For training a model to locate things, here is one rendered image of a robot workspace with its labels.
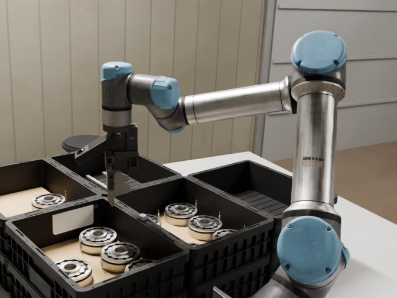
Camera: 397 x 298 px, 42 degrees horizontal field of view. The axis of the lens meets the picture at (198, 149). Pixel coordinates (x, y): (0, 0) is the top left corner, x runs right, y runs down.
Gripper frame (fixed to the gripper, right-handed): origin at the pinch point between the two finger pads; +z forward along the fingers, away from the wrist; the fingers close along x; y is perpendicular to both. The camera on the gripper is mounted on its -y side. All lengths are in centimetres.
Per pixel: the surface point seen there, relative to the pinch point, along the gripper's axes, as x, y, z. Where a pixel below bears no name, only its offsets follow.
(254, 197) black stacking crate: 31, 52, 16
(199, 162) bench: 103, 48, 30
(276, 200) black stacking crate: 28, 58, 16
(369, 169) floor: 267, 243, 103
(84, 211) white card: 8.8, -6.6, 8.1
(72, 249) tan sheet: 1.0, -9.8, 15.3
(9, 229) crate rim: -3.9, -25.0, 5.7
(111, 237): 1.3, 0.5, 12.6
